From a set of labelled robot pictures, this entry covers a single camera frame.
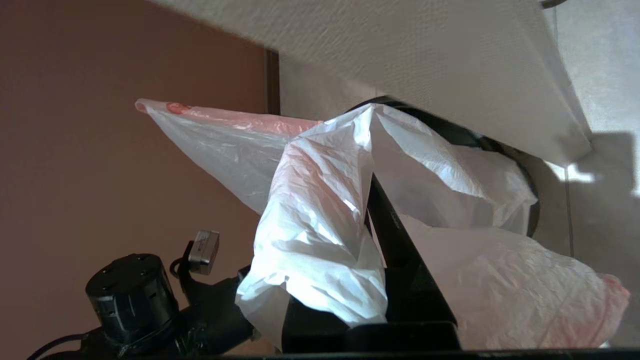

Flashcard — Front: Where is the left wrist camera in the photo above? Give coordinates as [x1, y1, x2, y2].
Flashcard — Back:
[187, 230, 221, 276]

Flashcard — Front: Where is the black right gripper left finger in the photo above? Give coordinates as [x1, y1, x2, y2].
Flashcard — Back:
[281, 292, 352, 352]

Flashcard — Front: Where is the beige door panel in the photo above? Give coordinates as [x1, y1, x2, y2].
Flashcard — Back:
[150, 0, 593, 167]

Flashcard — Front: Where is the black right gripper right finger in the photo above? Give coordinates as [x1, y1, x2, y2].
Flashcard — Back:
[366, 175, 462, 352]

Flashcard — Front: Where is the white red-printed plastic bag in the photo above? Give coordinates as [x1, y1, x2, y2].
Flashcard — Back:
[235, 102, 631, 351]

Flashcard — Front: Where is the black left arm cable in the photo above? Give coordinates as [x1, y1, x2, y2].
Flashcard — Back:
[27, 334, 87, 358]

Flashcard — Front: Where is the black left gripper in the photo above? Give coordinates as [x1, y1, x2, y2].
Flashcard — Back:
[182, 266, 257, 347]

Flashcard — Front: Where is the black round trash bin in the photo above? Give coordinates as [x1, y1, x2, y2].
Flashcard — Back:
[345, 96, 542, 238]

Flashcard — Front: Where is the thin black left wrist cable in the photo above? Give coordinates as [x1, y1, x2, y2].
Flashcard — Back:
[169, 254, 193, 282]

